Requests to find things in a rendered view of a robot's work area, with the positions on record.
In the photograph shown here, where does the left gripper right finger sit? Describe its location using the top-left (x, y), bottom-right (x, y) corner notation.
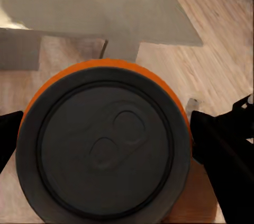
top-left (190, 111), bottom-right (254, 224)

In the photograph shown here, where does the can of soda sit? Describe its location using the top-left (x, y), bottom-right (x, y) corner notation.
top-left (16, 59), bottom-right (192, 224)

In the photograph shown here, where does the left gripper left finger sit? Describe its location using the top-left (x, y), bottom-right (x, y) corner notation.
top-left (0, 111), bottom-right (24, 174)

